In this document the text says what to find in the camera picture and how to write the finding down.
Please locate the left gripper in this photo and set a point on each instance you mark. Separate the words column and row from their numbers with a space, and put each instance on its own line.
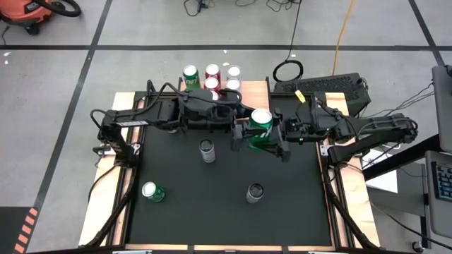
column 224, row 118

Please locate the gray rolling desk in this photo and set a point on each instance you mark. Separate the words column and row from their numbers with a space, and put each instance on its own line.
column 438, row 218

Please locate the orange shop vacuum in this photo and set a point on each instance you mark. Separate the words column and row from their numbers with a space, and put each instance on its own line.
column 21, row 10

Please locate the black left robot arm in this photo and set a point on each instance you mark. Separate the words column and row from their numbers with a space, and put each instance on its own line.
column 141, row 114

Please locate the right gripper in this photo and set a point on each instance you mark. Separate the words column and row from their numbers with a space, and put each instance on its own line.
column 300, row 127

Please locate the black keyboard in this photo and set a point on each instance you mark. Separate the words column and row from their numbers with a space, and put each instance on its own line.
column 443, row 181

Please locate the black table frame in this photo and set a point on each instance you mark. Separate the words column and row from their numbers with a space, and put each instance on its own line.
column 141, row 94

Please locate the white paper sheet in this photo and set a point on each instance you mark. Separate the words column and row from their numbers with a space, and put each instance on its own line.
column 383, row 180

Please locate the green Sprite can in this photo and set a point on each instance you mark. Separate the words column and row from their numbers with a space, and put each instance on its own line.
column 190, row 75
column 260, row 121
column 150, row 190

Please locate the computer monitor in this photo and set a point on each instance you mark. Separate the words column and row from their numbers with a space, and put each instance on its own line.
column 443, row 106

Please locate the wooden shelf black frame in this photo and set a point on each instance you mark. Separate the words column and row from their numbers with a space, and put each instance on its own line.
column 256, row 93

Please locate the black mat orange stripes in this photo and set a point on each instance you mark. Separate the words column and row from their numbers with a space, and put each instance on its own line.
column 10, row 229

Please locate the yellow tag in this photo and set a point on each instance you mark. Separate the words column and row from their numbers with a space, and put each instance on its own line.
column 300, row 96

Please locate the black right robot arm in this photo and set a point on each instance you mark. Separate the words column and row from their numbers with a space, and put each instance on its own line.
column 374, row 127

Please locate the black diagonal frame strut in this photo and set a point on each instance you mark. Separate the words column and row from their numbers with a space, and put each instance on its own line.
column 117, row 211
column 347, row 218

